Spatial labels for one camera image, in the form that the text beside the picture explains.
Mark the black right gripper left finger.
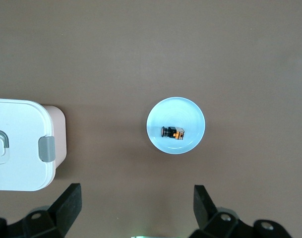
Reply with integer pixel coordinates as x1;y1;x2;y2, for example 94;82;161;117
0;183;82;238

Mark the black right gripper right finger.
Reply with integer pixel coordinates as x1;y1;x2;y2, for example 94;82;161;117
189;184;291;238

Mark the orange push-button switch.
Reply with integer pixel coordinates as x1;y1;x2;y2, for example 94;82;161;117
161;125;185;141

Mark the white lidded lunch box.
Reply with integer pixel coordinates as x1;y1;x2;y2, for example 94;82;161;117
0;98;66;191

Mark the light blue round plate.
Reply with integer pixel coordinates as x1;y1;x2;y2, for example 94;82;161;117
146;96;206;155

